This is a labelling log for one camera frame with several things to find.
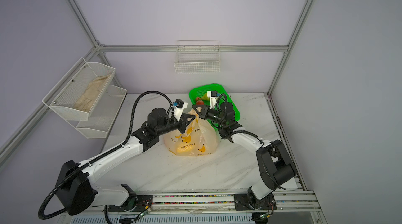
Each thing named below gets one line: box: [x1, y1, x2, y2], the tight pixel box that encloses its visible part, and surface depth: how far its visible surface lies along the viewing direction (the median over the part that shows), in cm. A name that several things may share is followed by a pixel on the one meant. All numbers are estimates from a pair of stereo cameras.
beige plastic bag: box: [163, 108, 219, 157], surface depth 86 cm
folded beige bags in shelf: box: [73, 73, 111, 112], surface depth 81 cm
